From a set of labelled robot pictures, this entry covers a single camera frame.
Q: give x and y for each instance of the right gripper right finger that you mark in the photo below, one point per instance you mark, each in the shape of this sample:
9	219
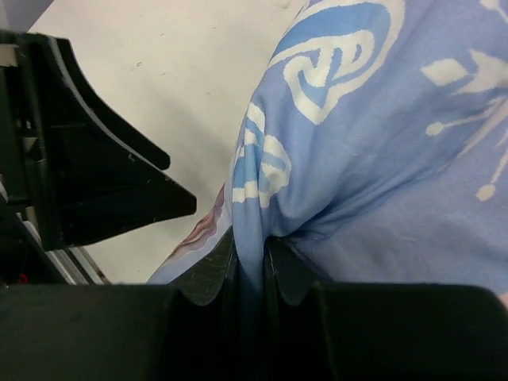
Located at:
294	279

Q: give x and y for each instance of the aluminium front rail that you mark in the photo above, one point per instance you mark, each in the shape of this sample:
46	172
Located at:
79	264

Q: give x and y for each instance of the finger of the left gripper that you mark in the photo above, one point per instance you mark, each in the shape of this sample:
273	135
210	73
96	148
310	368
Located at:
81	137
93	206

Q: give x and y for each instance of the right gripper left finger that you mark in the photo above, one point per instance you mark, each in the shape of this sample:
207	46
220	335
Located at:
214	277

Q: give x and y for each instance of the blue and pink printed pillowcase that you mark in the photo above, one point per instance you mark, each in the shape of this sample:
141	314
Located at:
375	145

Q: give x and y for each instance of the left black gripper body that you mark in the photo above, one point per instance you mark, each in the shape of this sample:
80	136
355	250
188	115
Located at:
22	189

